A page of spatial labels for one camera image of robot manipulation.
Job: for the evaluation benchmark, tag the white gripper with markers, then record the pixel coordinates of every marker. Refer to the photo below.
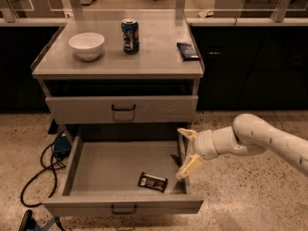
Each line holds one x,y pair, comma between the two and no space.
203,144

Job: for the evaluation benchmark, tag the black rxbar chocolate bar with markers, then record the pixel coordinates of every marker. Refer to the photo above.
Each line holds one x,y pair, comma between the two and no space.
153,182

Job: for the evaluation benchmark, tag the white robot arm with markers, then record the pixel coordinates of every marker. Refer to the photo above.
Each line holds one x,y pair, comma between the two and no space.
248,135

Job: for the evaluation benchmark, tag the closed grey top drawer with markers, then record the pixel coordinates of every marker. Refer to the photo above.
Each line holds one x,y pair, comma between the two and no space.
98,109

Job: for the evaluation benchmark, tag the open grey middle drawer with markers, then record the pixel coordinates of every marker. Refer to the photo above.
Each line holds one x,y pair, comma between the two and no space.
100,174

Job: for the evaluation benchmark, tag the grey drawer cabinet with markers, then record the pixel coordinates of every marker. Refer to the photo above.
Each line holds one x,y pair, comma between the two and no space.
156,70

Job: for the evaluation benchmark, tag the dark blue snack bar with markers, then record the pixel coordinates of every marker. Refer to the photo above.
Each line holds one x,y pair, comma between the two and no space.
187,52

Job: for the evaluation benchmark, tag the blue power adapter box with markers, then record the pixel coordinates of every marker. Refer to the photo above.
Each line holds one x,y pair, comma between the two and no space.
61,146

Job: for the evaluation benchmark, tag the blue soda can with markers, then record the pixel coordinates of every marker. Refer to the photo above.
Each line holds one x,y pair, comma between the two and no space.
130,31

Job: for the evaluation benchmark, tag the white ceramic bowl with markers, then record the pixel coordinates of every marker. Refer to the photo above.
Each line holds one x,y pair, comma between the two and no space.
87,46

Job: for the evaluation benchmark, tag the black top drawer handle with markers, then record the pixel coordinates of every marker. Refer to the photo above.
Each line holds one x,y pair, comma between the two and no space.
123,109

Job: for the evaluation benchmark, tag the black drawer handle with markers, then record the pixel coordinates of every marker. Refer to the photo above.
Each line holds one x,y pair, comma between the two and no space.
122,211
123,109

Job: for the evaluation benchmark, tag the black middle drawer handle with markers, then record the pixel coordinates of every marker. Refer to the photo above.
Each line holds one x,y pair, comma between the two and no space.
122,211

